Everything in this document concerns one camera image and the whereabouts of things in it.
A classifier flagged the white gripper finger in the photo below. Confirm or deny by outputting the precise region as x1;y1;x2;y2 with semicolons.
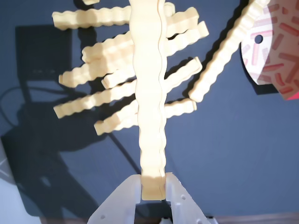
87;174;143;224
164;172;208;224

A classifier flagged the red patterned fry carton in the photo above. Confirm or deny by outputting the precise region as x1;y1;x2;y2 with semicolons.
240;0;299;101

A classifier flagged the dark blue fabric mat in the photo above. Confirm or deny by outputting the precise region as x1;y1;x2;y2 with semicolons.
0;0;299;222

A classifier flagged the pile of wavy sticks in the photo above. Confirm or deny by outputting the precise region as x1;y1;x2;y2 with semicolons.
81;6;200;64

